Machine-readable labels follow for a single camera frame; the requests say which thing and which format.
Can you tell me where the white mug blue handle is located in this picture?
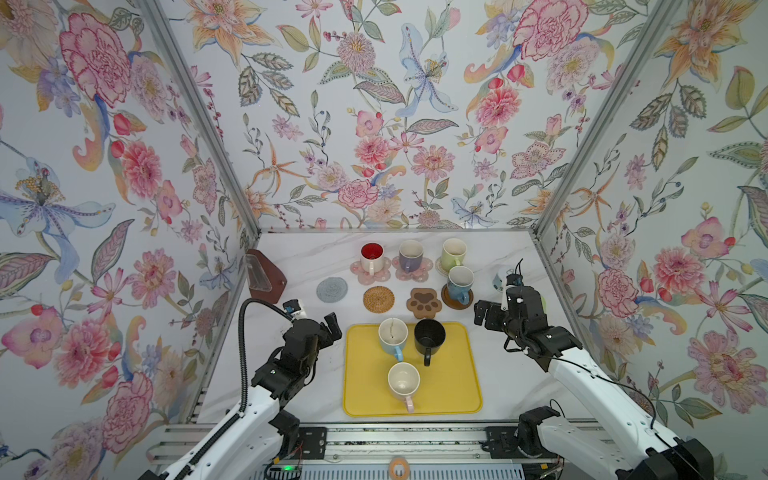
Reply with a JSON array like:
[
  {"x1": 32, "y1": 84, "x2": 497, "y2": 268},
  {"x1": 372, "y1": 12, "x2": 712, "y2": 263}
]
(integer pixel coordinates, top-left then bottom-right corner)
[{"x1": 447, "y1": 265, "x2": 474, "y2": 306}]

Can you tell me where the dark brown round coaster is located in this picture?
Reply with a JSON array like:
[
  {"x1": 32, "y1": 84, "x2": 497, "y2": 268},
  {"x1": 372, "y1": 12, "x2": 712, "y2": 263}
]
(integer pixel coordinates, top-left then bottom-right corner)
[{"x1": 441, "y1": 284, "x2": 474, "y2": 310}]

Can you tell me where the grey-blue woven round coaster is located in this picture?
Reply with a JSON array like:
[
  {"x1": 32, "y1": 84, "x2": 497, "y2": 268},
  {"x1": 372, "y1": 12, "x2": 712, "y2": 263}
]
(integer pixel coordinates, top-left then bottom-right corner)
[{"x1": 316, "y1": 277, "x2": 348, "y2": 303}]

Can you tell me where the light green mug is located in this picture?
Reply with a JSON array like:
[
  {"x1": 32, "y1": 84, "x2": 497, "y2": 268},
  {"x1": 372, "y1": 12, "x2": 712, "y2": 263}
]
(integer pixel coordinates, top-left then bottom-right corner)
[{"x1": 439, "y1": 238, "x2": 467, "y2": 273}]

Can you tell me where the colourful zigzag woven coaster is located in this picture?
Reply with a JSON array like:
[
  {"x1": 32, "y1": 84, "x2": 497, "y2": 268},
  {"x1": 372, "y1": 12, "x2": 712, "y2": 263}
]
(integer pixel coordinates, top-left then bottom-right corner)
[{"x1": 435, "y1": 259, "x2": 448, "y2": 277}]

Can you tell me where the brown paw print coaster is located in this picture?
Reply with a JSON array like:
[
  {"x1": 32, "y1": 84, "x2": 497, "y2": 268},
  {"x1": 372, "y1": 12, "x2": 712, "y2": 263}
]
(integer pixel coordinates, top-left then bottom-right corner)
[{"x1": 406, "y1": 288, "x2": 443, "y2": 320}]

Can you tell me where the pink flower coaster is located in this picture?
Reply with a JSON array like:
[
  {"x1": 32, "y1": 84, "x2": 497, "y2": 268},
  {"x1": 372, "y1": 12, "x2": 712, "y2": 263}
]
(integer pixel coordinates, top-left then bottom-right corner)
[
  {"x1": 350, "y1": 257, "x2": 392, "y2": 285},
  {"x1": 392, "y1": 257, "x2": 434, "y2": 283}
]

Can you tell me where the tan rattan round coaster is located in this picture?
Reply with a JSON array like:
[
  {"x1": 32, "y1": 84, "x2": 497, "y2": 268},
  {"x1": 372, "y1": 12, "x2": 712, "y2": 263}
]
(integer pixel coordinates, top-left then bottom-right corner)
[{"x1": 362, "y1": 286, "x2": 395, "y2": 314}]

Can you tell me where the white mug purple handle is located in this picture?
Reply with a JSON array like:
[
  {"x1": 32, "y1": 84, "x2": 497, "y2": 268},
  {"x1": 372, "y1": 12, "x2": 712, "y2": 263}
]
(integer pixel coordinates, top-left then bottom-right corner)
[{"x1": 398, "y1": 240, "x2": 424, "y2": 274}]

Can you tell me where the red inside white mug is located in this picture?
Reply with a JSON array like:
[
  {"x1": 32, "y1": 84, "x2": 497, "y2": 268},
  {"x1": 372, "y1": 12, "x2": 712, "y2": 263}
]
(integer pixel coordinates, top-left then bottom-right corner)
[{"x1": 360, "y1": 242, "x2": 385, "y2": 276}]

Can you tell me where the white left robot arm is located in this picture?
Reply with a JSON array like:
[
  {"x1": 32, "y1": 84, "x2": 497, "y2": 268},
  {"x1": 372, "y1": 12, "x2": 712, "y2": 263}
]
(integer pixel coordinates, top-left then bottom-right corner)
[{"x1": 140, "y1": 313, "x2": 342, "y2": 479}]

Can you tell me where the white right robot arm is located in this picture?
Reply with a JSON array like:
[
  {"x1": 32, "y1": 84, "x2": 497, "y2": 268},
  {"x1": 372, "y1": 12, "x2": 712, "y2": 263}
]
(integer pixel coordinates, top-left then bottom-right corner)
[{"x1": 473, "y1": 286, "x2": 715, "y2": 479}]

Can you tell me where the black mug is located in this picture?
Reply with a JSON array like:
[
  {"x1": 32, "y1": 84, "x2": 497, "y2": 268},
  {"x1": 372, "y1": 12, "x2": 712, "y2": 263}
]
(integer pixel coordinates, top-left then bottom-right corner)
[{"x1": 414, "y1": 319, "x2": 446, "y2": 367}]

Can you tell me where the yellow tray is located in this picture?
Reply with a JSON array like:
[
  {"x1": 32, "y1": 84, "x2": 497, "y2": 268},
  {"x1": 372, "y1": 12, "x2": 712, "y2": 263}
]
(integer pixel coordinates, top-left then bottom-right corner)
[{"x1": 343, "y1": 322, "x2": 483, "y2": 417}]

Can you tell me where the light blue mug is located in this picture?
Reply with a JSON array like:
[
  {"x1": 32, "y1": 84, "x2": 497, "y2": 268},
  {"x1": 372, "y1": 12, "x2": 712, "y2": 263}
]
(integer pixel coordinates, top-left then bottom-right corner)
[{"x1": 378, "y1": 318, "x2": 409, "y2": 362}]

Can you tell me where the orange tape roll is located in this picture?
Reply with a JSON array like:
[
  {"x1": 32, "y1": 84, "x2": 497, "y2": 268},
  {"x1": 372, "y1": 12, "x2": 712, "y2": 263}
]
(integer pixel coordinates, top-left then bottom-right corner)
[{"x1": 388, "y1": 457, "x2": 411, "y2": 480}]

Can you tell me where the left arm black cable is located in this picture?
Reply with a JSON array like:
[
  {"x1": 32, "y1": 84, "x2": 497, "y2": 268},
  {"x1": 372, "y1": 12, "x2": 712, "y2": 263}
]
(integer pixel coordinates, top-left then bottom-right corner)
[{"x1": 170, "y1": 298, "x2": 295, "y2": 480}]

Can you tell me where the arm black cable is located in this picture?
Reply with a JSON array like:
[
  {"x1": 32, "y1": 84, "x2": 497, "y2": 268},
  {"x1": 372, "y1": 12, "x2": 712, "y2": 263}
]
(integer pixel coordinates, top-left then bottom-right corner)
[
  {"x1": 557, "y1": 356, "x2": 709, "y2": 480},
  {"x1": 170, "y1": 298, "x2": 295, "y2": 480}
]

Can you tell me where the white mug pink handle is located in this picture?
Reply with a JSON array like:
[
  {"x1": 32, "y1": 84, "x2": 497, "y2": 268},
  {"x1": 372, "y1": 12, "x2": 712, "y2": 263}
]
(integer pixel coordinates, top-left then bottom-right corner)
[{"x1": 387, "y1": 362, "x2": 421, "y2": 414}]

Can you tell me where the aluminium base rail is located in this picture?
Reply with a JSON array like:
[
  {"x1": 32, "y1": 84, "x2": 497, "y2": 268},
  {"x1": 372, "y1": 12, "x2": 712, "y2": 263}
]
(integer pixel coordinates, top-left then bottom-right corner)
[{"x1": 146, "y1": 419, "x2": 661, "y2": 466}]

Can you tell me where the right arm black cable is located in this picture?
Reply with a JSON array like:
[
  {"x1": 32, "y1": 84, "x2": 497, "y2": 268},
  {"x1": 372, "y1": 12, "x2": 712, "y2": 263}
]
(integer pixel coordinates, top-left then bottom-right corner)
[{"x1": 557, "y1": 356, "x2": 709, "y2": 480}]

